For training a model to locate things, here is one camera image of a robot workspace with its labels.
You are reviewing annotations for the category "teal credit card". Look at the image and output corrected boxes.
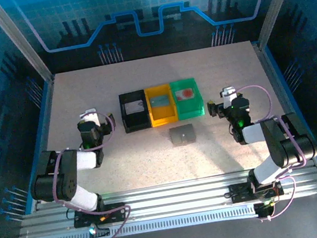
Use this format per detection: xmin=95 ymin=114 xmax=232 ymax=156
xmin=149 ymin=94 xmax=172 ymax=109

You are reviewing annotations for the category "blue table edge strip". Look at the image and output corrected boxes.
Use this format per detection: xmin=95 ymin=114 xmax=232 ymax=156
xmin=5 ymin=80 xmax=70 ymax=215

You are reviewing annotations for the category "black plastic bin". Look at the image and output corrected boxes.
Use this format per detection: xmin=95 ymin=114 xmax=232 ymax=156
xmin=117 ymin=89 xmax=153 ymax=135

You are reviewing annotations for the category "aluminium frame post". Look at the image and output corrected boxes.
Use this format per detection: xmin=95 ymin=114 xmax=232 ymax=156
xmin=250 ymin=0 xmax=317 ymax=51
xmin=0 ymin=0 xmax=56 ymax=90

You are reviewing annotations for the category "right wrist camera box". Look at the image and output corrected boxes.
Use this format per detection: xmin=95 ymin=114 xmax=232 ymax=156
xmin=218 ymin=84 xmax=240 ymax=109

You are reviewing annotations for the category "yellow plastic bin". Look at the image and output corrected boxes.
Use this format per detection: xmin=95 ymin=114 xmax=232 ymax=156
xmin=143 ymin=82 xmax=181 ymax=129

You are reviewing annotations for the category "white card with red dot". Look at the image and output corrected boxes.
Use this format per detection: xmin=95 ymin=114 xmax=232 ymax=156
xmin=174 ymin=87 xmax=197 ymax=102

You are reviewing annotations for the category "white slotted cable duct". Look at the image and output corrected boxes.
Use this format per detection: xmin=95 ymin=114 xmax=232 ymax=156
xmin=35 ymin=202 xmax=260 ymax=238

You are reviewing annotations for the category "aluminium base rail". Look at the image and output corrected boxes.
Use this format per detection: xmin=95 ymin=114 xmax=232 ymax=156
xmin=14 ymin=158 xmax=317 ymax=238

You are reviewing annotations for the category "grey card holder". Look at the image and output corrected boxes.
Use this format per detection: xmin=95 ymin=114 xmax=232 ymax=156
xmin=168 ymin=123 xmax=197 ymax=149

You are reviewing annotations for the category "white printed card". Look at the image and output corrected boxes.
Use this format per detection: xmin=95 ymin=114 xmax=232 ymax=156
xmin=124 ymin=99 xmax=146 ymax=115

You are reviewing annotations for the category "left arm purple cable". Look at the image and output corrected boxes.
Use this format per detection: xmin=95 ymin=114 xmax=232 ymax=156
xmin=42 ymin=107 xmax=136 ymax=238

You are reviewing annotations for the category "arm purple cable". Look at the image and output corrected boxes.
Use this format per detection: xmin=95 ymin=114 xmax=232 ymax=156
xmin=237 ymin=78 xmax=315 ymax=223
xmin=42 ymin=107 xmax=136 ymax=238

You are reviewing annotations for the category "small black control board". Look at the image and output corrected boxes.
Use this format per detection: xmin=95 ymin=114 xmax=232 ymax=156
xmin=86 ymin=220 xmax=112 ymax=238
xmin=252 ymin=199 xmax=279 ymax=222

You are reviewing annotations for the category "green plastic bin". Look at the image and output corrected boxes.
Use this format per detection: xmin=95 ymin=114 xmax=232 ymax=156
xmin=169 ymin=76 xmax=207 ymax=122

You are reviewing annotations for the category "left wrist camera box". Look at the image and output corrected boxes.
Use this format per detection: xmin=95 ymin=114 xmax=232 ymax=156
xmin=77 ymin=106 xmax=100 ymax=128

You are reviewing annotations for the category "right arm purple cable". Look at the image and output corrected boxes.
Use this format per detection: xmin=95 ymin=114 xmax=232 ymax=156
xmin=237 ymin=78 xmax=315 ymax=223

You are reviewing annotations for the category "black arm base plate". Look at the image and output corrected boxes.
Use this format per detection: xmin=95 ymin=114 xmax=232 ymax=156
xmin=72 ymin=201 xmax=130 ymax=229
xmin=228 ymin=176 xmax=285 ymax=205

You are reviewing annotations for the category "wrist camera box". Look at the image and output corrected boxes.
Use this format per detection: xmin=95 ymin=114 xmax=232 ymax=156
xmin=77 ymin=106 xmax=100 ymax=128
xmin=218 ymin=84 xmax=240 ymax=109

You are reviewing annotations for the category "aluminium side rail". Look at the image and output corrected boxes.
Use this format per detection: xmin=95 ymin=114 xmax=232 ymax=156
xmin=251 ymin=35 xmax=317 ymax=175
xmin=11 ymin=74 xmax=76 ymax=213

